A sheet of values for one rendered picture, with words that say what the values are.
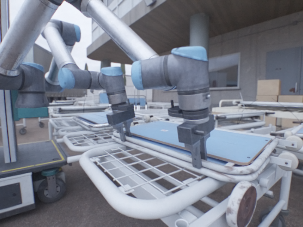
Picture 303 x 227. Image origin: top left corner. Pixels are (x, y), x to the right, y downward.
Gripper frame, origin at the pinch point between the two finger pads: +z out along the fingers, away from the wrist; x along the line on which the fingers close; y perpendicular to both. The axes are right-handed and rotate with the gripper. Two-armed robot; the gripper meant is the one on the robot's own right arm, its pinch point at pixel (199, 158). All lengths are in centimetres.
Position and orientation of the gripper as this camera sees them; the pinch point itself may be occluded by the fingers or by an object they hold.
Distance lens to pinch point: 56.8
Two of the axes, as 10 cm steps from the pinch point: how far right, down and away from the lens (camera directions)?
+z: 1.6, 9.5, 2.5
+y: 6.8, 0.8, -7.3
